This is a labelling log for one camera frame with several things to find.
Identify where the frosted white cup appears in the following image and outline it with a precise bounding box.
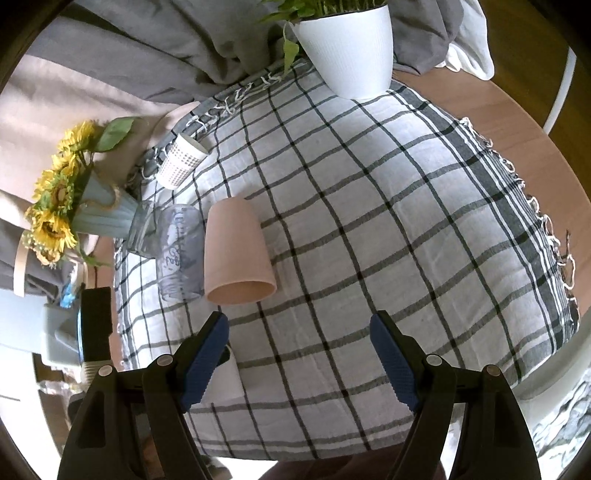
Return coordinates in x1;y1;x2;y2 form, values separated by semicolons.
200;348;245;405

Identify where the pink plastic cup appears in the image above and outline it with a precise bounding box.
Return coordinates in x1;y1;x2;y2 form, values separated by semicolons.
204;197;277;306

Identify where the white dotted paper cup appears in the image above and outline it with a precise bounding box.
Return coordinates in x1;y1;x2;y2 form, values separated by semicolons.
155;133;209;190

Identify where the clear drinking glass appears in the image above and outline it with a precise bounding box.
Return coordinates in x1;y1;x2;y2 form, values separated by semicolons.
125;201;158;259

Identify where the yellow sunflower bouquet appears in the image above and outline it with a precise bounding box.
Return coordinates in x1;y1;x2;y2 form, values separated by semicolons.
23;117;135;268

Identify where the light blue ribbed vase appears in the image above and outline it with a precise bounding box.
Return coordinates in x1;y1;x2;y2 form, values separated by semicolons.
71;172;138;239

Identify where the blue tinted glass jar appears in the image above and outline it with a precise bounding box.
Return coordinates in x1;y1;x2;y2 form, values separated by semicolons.
156;204;204;303

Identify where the beige cushion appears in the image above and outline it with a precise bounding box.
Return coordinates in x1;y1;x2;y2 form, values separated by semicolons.
0;55;198;228

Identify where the black white checkered tablecloth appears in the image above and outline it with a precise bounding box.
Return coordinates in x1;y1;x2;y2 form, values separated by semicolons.
130;60;579;460

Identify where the grey blanket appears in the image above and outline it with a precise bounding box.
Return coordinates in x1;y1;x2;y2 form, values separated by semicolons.
29;1;465;104

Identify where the green potted plant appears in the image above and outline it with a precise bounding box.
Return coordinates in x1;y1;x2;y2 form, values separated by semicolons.
258;0;389;77

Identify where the white plant pot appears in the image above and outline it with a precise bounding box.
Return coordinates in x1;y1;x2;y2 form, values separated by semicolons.
293;6;394;100

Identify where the white chair frame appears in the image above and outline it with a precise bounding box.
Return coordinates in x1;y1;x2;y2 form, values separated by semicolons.
543;47;577;135

